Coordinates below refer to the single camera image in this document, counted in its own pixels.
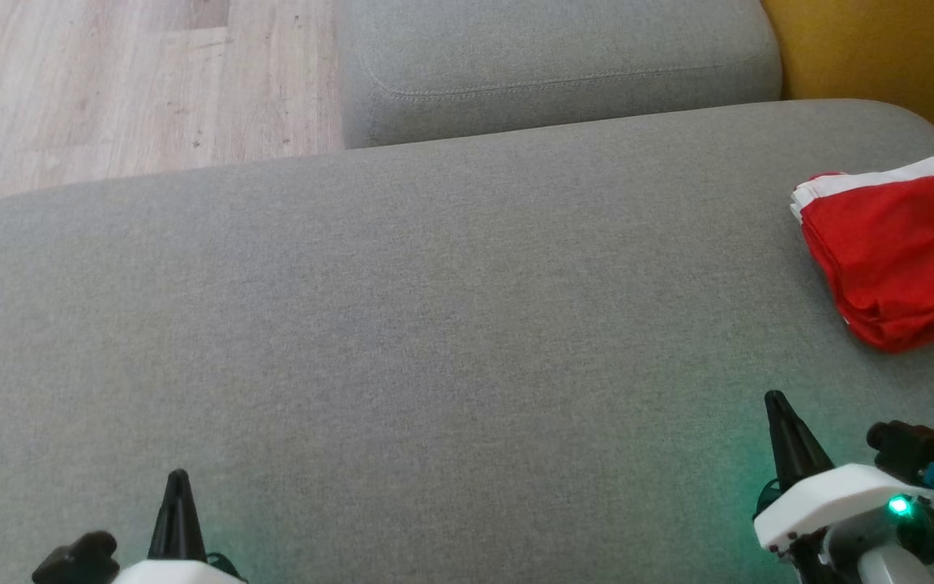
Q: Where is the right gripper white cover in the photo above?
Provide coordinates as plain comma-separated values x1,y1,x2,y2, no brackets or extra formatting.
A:
753,391,934,584

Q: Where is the large grey sofa seat cushion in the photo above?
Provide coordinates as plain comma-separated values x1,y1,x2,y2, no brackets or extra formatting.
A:
0,99,934,584

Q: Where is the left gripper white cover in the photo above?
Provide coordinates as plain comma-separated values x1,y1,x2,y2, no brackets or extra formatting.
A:
113,469,247,584

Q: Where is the red garment with white trim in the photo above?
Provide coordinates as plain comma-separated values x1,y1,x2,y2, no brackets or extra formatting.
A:
790,157,934,325

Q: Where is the small grey sofa cushion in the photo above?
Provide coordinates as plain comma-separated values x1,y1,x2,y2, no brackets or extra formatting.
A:
336,0,784,150

